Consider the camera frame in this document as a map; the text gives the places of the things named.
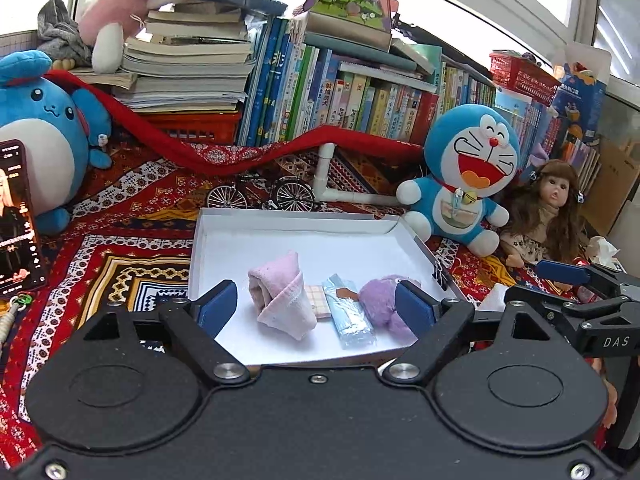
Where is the smartphone with lit screen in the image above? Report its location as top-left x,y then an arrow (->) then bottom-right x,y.
0,140 -> 47,299

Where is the brown haired baby doll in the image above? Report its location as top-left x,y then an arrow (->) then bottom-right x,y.
500,159 -> 582,269

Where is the right row of books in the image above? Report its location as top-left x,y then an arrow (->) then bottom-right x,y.
495,87 -> 601,196

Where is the red scarf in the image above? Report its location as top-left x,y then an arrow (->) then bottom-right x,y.
44,70 -> 423,177

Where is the patterned red blanket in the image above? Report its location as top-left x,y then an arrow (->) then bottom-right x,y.
0,129 -> 612,468

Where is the Doraemon blue plush toy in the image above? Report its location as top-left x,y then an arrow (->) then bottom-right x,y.
396,104 -> 520,257

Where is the miniature metal bicycle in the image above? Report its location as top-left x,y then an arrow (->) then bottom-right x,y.
204,174 -> 319,212

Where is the white PVC pipe elbow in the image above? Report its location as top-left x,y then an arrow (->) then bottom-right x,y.
312,143 -> 399,207

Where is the blue round plush toy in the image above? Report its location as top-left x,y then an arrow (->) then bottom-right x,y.
1,50 -> 112,235

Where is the small checkered pink pouch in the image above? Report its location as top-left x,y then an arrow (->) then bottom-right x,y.
304,285 -> 331,321

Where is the grey stuffed cloth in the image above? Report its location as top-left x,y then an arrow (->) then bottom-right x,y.
37,0 -> 91,67

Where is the pink towel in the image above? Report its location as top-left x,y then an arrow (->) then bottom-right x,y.
247,252 -> 317,341

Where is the crumpled white tissue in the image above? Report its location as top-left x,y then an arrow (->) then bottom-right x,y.
585,236 -> 625,272

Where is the row of standing books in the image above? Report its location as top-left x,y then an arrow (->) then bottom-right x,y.
235,16 -> 497,148

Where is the white shallow cardboard tray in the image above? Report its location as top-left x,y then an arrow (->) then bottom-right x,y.
188,208 -> 461,366

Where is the light blue packaged tissue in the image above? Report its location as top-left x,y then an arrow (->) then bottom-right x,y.
322,274 -> 376,349

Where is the blue cardboard box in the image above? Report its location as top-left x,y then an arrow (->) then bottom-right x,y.
551,42 -> 612,144

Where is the purple fuzzy plush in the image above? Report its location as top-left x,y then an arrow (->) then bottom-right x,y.
358,274 -> 421,342

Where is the red plastic basket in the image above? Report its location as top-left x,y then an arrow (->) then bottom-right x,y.
489,51 -> 560,106

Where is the stack of lying books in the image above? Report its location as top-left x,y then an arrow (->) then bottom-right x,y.
73,0 -> 267,114

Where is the red plastic crate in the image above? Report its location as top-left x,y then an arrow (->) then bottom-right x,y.
141,110 -> 242,145

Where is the pink white plush toy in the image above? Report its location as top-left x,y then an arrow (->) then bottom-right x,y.
78,0 -> 186,74

